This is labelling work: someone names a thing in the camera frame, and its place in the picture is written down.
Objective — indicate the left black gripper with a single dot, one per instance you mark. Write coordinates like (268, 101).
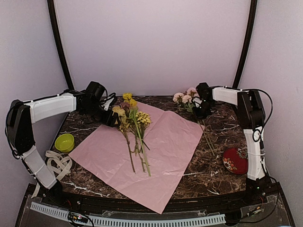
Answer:
(111, 121)

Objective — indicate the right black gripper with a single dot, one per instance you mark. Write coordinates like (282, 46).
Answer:
(198, 115)

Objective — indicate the yellow fuzzy poppy stem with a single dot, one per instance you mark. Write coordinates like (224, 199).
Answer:
(139, 148)

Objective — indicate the pink rose flower stem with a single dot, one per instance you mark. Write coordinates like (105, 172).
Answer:
(189, 102)

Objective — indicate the yellow daisy flower bunch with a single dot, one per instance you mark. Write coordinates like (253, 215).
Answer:
(143, 121)

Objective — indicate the pink purple wrapping paper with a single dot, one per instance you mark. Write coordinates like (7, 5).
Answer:
(149, 179)

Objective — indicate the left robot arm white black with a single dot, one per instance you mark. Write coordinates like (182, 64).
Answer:
(94, 101)

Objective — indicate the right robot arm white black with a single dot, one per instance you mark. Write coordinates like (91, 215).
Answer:
(250, 114)

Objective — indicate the lime green bowl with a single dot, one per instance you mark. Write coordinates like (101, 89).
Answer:
(65, 143)

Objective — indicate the red floral dish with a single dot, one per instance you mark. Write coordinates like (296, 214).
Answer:
(236, 160)

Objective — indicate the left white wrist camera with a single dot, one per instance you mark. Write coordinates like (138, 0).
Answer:
(110, 100)

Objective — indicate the black front table rail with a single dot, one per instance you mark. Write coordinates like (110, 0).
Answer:
(89, 198)

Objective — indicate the white slotted cable duct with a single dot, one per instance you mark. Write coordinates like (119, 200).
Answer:
(95, 220)

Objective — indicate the right black frame post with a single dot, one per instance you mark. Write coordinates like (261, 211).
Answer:
(246, 43)

